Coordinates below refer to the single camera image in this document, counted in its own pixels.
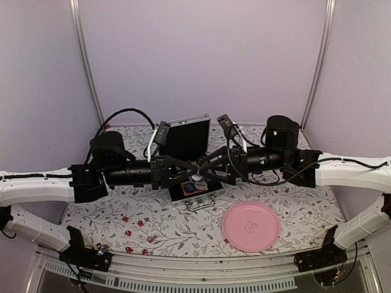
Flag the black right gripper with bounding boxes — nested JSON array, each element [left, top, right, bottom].
[[199, 145, 288, 186]]

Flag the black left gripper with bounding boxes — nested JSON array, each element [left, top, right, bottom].
[[104, 156, 198, 191]]

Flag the aluminium poker set case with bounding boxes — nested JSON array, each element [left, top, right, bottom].
[[159, 114, 223, 212]]

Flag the small stack poker chips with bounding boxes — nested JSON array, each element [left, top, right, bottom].
[[191, 174, 203, 182]]

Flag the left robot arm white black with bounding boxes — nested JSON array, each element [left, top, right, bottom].
[[1, 107, 198, 265]]

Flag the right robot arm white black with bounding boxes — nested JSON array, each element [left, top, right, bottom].
[[199, 115, 390, 266]]

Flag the blue round blind button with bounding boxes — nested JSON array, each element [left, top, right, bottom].
[[182, 182, 196, 195]]

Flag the pink plastic plate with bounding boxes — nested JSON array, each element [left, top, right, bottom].
[[222, 201, 280, 253]]

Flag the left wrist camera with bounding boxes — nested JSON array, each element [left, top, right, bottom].
[[147, 121, 170, 162]]

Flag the front aluminium rail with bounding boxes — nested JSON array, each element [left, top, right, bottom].
[[37, 250, 382, 292]]

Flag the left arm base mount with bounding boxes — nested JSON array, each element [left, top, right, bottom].
[[59, 226, 112, 272]]

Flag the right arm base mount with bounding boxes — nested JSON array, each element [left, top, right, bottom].
[[294, 225, 348, 272]]

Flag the left aluminium frame post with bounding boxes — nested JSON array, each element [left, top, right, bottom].
[[69, 0, 104, 125]]

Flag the aluminium frame post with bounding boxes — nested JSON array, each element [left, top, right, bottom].
[[301, 0, 336, 132], [69, 0, 104, 125]]

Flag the right aluminium frame post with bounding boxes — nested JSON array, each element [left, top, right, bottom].
[[301, 0, 336, 132]]

